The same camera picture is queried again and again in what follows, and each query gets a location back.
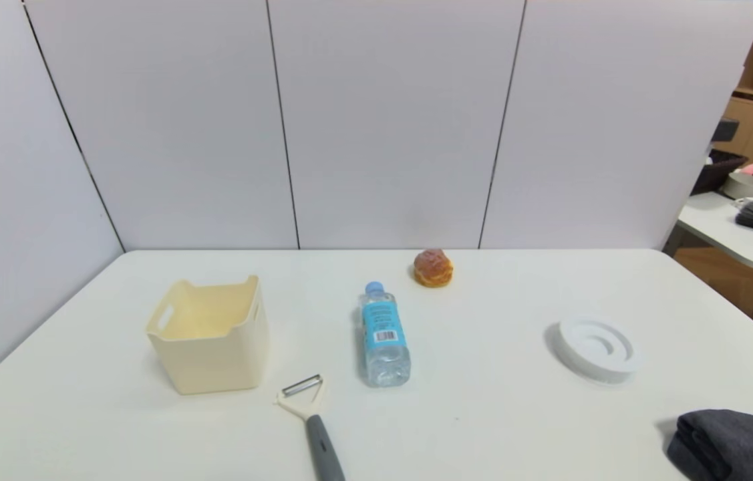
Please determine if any white peeler grey handle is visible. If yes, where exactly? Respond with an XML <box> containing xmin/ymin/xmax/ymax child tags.
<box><xmin>275</xmin><ymin>374</ymin><xmax>347</xmax><ymax>481</ymax></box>

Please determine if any dark grey folded towel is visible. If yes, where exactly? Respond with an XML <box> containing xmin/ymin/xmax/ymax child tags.
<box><xmin>667</xmin><ymin>409</ymin><xmax>753</xmax><ymax>481</ymax></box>

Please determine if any white round plastic container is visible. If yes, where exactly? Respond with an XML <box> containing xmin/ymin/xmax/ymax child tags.
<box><xmin>555</xmin><ymin>315</ymin><xmax>640</xmax><ymax>385</ymax></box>

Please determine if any grey round bowl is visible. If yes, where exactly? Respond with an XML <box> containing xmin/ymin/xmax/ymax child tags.
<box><xmin>722</xmin><ymin>171</ymin><xmax>753</xmax><ymax>200</ymax></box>

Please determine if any cream puff pastry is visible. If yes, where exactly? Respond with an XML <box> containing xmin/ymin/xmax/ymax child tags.
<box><xmin>414</xmin><ymin>249</ymin><xmax>454</xmax><ymax>289</ymax></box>

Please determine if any white side table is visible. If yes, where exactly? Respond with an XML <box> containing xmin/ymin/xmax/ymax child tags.
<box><xmin>677</xmin><ymin>190</ymin><xmax>753</xmax><ymax>275</ymax></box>

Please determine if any black basket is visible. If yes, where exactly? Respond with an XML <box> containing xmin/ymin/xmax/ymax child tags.
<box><xmin>690</xmin><ymin>148</ymin><xmax>749</xmax><ymax>196</ymax></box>

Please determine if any cream plastic storage box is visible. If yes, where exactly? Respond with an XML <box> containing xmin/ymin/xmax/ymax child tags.
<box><xmin>145</xmin><ymin>275</ymin><xmax>270</xmax><ymax>395</ymax></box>

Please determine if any clear water bottle blue label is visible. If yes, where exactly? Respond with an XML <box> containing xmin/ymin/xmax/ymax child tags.
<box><xmin>358</xmin><ymin>281</ymin><xmax>412</xmax><ymax>388</ymax></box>

